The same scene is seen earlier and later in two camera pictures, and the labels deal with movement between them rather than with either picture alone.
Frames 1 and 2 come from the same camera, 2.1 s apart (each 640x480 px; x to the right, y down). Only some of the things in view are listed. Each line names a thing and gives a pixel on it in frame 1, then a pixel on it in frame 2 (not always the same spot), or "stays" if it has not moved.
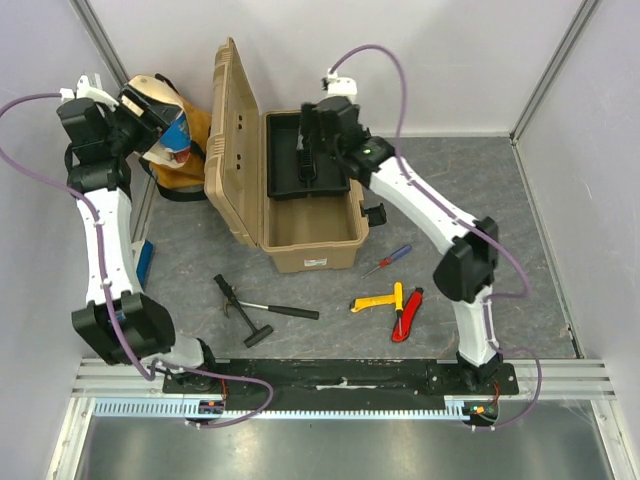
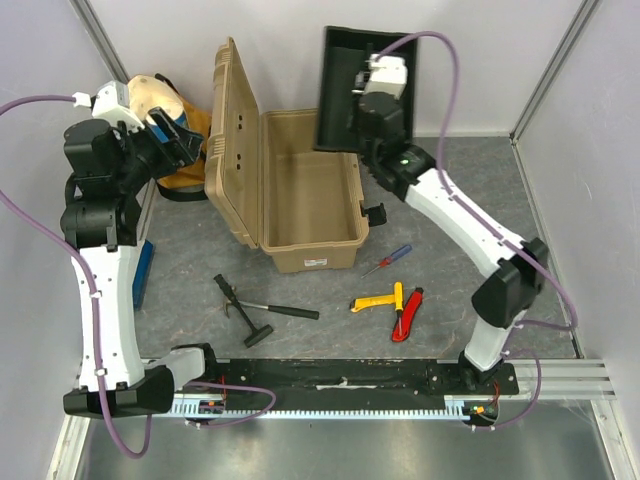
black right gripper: [310, 125] to [361, 80]
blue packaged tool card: [144, 262] stays
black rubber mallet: [259, 334] stays
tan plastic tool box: [312, 235] stays
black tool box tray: [283, 130] to [345, 52]
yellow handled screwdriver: [398, 298] stays
